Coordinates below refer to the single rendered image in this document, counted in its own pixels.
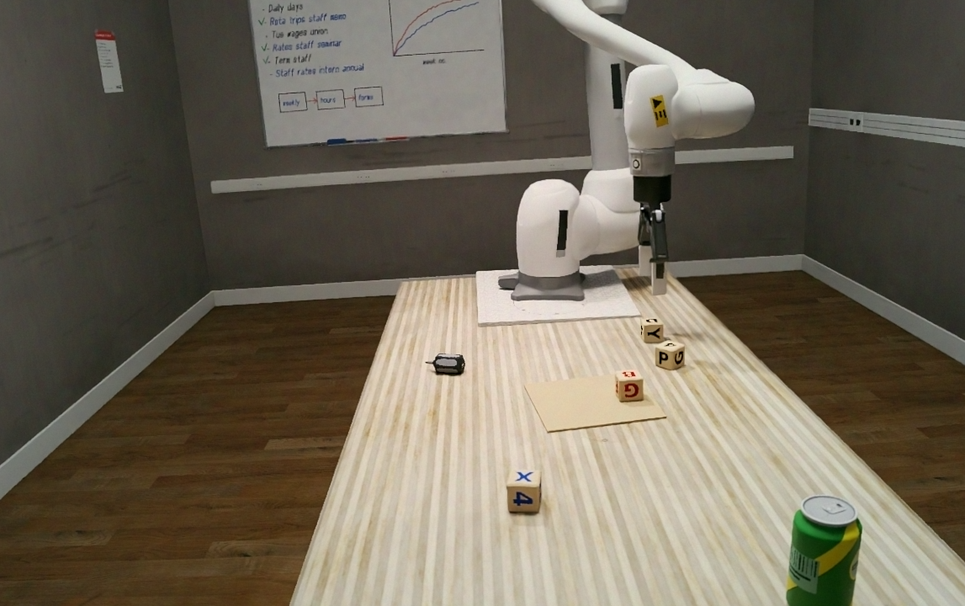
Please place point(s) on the green drink can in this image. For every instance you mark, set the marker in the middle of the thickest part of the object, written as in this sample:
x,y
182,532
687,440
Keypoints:
x,y
824,554

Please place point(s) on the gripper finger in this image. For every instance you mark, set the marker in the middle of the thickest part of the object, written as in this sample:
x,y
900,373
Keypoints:
x,y
658,244
645,253

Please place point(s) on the tan square mat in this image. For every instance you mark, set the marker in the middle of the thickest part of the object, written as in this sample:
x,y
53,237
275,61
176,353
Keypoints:
x,y
589,402

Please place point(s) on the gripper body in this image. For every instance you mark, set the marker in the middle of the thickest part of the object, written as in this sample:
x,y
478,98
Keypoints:
x,y
652,192

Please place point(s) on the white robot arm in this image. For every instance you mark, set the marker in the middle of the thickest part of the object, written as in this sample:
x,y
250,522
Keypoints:
x,y
557,227

